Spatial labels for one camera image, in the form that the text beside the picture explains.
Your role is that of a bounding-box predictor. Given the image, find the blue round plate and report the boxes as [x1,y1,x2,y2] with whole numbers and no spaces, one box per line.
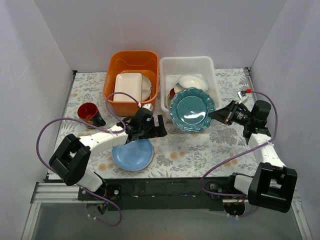
[111,139,154,172]

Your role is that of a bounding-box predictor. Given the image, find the teal scalloped plate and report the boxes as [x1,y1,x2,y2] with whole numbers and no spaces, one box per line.
[168,87,216,134]

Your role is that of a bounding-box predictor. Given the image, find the red-brown round plate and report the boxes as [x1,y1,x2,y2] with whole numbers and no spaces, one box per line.
[169,88,176,99]

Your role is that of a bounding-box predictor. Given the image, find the white plate with blue rim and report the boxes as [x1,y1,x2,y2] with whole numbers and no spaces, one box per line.
[178,74,209,92]

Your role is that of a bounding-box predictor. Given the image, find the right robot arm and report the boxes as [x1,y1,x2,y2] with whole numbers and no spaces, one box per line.
[208,100,298,213]

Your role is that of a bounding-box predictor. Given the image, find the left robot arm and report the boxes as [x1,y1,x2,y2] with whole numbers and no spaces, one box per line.
[49,107,167,200]

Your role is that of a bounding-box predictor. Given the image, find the white round plate in bin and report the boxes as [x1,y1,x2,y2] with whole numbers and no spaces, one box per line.
[141,75,152,102]

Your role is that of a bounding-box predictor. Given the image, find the white translucent plastic bin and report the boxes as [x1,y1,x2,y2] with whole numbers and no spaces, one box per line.
[159,56,223,118]

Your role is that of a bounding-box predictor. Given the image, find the orange plastic bin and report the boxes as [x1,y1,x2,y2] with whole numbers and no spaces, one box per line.
[102,50,159,107]

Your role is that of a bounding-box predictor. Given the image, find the floral table mat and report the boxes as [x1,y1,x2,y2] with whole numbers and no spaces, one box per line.
[57,72,258,179]

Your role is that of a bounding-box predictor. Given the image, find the cream rectangular plate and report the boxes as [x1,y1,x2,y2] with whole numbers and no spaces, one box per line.
[114,72,142,102]

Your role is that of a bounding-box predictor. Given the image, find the red and black mug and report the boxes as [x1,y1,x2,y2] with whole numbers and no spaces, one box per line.
[77,102,106,127]

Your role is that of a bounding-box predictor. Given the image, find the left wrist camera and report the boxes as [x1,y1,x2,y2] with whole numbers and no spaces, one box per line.
[140,103,154,116]

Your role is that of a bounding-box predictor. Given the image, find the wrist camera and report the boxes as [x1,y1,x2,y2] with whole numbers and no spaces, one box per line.
[237,88,252,104]
[140,103,154,116]

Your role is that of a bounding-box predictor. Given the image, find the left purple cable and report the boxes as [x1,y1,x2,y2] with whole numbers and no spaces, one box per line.
[36,91,146,227]

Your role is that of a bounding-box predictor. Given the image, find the purple cable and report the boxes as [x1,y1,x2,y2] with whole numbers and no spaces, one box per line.
[198,88,279,218]
[36,91,146,227]

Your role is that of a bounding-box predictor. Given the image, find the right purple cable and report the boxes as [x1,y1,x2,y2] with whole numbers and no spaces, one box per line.
[198,88,279,218]

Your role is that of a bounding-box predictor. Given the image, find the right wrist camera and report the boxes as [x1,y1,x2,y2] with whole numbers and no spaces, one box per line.
[237,88,252,104]

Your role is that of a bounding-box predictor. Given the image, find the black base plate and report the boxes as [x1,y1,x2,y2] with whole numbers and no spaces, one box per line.
[77,176,256,211]

